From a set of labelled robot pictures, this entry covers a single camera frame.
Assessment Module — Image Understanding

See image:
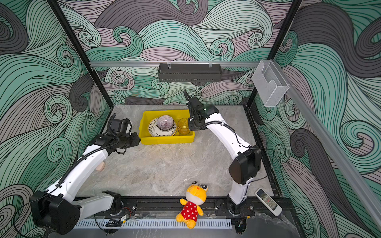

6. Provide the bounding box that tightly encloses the amber transparent cup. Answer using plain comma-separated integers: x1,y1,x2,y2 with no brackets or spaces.
177,118,190,135

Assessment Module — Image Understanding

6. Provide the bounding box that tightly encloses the brown striped bowl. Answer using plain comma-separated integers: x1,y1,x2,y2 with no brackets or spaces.
156,115,175,131

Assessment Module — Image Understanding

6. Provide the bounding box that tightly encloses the yellow rimmed dotted plate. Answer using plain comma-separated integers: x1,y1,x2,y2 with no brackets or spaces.
148,118,177,137

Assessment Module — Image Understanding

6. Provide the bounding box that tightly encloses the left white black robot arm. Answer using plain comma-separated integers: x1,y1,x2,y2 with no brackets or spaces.
30,115,140,235

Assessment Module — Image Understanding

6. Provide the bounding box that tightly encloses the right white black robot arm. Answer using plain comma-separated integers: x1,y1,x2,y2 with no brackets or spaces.
183,91,261,208

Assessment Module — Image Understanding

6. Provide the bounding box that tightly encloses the yellow plastic bin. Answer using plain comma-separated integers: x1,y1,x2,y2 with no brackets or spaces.
139,110,195,145

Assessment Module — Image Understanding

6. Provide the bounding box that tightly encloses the yellow plush toy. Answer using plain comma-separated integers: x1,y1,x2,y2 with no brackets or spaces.
176,181,208,229

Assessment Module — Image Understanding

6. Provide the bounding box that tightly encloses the white remote control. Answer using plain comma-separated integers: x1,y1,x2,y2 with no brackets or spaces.
256,188,282,216

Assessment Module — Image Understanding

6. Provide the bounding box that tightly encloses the black wall shelf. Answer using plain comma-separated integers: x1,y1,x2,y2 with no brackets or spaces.
158,63,222,82

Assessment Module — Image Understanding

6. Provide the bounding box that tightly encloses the clear plastic wall holder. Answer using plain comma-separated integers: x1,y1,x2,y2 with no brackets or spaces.
252,59,289,108

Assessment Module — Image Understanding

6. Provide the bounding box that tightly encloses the white slotted cable duct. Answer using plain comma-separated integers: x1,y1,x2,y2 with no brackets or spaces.
74,218,233,230

